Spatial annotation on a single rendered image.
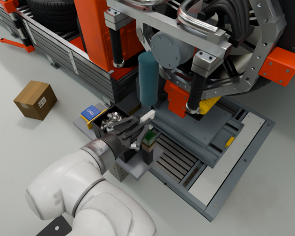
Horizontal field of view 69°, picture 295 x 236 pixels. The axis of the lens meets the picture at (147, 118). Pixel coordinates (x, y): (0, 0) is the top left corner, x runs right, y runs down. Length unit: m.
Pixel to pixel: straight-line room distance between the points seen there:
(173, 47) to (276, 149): 1.20
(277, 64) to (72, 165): 0.63
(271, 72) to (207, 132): 0.65
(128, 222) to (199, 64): 0.40
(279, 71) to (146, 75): 0.48
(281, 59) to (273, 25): 0.11
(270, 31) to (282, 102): 1.35
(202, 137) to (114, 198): 0.90
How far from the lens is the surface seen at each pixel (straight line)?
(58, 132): 1.66
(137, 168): 0.91
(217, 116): 1.41
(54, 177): 0.50
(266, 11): 0.71
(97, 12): 1.01
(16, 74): 2.28
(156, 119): 1.42
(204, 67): 0.57
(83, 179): 0.49
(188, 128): 1.31
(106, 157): 0.56
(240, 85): 0.83
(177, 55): 0.71
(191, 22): 0.58
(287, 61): 0.76
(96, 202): 0.45
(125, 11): 0.73
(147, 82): 0.93
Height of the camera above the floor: 1.28
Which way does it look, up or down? 52 degrees down
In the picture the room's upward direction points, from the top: straight up
